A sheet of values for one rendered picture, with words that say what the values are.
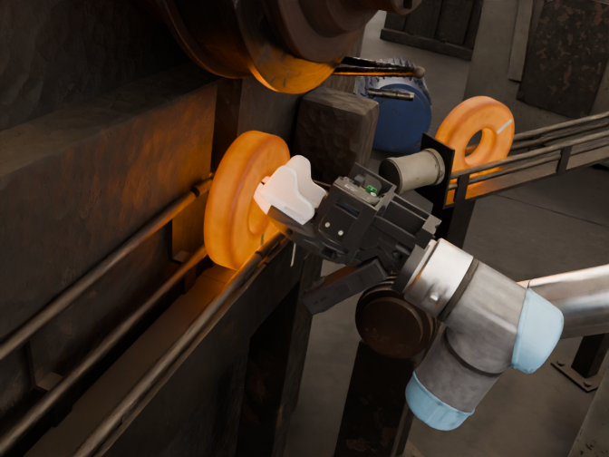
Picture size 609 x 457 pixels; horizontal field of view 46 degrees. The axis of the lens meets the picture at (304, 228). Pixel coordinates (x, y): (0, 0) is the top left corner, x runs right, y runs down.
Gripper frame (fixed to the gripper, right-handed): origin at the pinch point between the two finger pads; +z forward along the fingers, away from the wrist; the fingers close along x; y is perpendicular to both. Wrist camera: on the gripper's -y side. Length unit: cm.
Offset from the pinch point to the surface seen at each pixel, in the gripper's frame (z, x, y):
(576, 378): -70, -98, -59
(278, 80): -0.5, 6.9, 15.4
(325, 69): -0.9, -5.6, 13.8
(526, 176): -29, -59, -5
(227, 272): -2.0, 2.5, -10.2
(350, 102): -0.8, -25.6, 4.0
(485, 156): -21, -51, -3
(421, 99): 10, -206, -52
